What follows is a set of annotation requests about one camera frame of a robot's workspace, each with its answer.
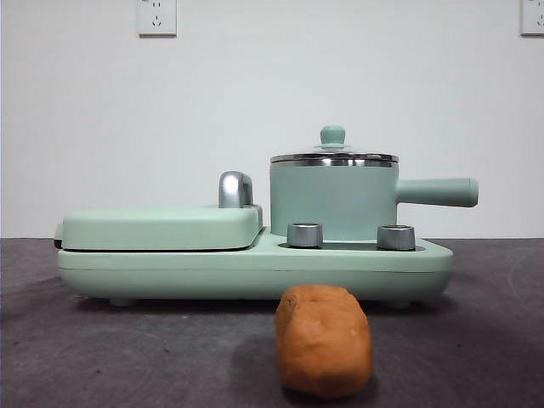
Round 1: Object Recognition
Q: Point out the mint green pot with handle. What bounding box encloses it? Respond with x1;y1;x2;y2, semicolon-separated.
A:
269;157;480;242

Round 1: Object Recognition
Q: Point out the silver control knob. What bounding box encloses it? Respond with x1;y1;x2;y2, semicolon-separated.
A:
377;224;417;251
286;222;324;248

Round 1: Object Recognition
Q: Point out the chrome griddle cover handle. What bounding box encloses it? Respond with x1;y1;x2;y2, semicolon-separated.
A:
218;170;256;209

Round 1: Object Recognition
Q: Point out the white wall socket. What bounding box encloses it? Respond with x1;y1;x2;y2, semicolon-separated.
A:
519;0;544;37
136;0;178;38

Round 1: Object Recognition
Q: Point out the brown potato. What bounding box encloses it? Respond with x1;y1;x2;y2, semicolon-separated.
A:
274;285;374;401

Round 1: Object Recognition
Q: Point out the mint green griddle cover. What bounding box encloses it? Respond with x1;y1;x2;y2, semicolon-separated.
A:
54;203;264;252

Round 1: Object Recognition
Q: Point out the glass pot lid green knob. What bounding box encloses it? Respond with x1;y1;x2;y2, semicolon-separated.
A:
270;124;400;165

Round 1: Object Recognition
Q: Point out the mint green breakfast maker base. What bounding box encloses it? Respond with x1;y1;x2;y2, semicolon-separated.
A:
57;225;454;308

